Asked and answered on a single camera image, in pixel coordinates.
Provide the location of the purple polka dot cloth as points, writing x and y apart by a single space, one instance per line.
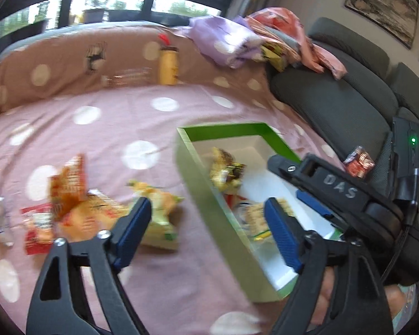
223 40

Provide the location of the large framed picture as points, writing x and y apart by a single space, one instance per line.
384 7

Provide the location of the pink polka dot bedsheet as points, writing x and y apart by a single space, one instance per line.
195 286

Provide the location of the pale green snack packet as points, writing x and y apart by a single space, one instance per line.
160 209

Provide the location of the turquoise printed clothing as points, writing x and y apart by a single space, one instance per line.
410 314

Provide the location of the orange patterned snack packet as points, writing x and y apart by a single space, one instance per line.
68 185

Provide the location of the yellow snack packet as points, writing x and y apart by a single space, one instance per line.
90 216

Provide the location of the grey sofa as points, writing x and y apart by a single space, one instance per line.
328 101

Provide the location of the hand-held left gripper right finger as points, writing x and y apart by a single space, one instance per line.
281 232

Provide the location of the gold foil snack packet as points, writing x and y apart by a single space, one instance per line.
225 171

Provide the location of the brown polka dot bolster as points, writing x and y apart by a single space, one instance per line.
63 59

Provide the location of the red bubble tea snack packet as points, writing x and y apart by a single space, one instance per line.
38 230

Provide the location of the soda cracker packet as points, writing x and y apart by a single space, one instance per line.
256 216

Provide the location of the yellow bottle with red cap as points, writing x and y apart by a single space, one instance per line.
168 66

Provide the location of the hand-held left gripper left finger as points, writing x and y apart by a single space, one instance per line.
134 230

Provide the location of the person's right hand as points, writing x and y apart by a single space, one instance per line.
324 296

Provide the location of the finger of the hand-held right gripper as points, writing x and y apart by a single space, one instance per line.
335 185
314 204

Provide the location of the green box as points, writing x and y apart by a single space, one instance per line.
209 199

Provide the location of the clear plastic bottle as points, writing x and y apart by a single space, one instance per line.
129 76

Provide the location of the small red foil packet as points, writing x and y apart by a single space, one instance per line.
359 162

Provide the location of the yellow patterned cloth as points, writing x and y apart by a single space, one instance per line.
276 56

